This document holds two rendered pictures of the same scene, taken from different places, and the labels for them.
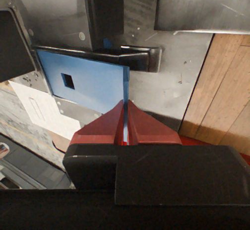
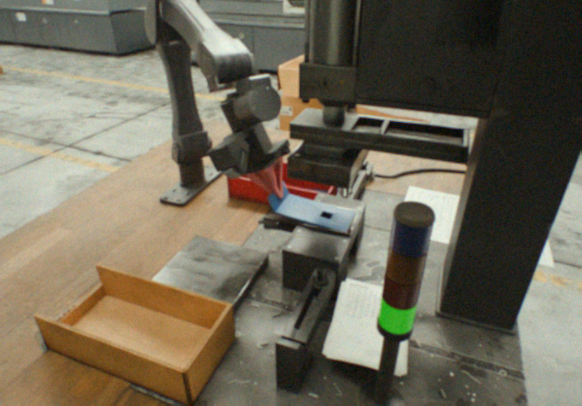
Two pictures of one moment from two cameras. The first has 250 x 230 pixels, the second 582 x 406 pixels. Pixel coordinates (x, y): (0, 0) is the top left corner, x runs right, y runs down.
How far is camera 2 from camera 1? 0.68 m
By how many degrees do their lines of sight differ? 43
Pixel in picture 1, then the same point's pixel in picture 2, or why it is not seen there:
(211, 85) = (243, 231)
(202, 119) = (252, 215)
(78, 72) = (310, 215)
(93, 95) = (305, 206)
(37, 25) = (333, 241)
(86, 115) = (331, 200)
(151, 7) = (269, 270)
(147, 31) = (276, 261)
